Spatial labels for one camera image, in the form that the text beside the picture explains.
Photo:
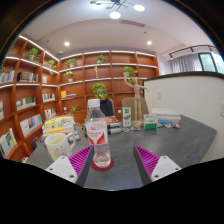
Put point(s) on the cream ceramic mug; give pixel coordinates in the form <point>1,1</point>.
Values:
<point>58,146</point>

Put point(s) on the tall green white carton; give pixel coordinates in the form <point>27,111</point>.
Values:
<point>126,116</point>

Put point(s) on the ceiling air vent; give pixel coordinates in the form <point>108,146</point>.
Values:
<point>132,23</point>

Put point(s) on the brown cardboard box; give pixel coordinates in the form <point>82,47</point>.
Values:
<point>145,106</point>

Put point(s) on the clear plastic water bottle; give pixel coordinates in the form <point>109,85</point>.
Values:
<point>97,133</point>

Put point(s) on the wooden wall shelf unit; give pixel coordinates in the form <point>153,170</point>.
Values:
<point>83,73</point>

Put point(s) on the flat round red coaster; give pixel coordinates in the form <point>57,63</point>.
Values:
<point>111,165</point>

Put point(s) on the black track light rail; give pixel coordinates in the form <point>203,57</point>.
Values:
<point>190,50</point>

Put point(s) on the branched ceiling lamp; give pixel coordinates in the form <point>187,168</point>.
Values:
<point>115,6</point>

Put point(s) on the stack of dark books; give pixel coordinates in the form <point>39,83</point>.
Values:
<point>114,126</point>

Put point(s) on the stack of colourful books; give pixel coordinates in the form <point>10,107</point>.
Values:
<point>58,125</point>

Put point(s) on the small green white box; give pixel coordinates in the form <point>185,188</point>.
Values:
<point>150,122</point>

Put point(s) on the grey curtain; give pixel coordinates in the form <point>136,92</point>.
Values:
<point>186,63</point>

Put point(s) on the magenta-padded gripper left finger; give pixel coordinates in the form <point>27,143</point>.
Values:
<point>66,166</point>

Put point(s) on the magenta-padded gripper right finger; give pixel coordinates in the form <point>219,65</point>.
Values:
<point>160,166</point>

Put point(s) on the wooden artist mannequin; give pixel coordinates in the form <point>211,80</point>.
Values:
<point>137,100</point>

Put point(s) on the window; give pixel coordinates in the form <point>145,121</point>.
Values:
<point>210,62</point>

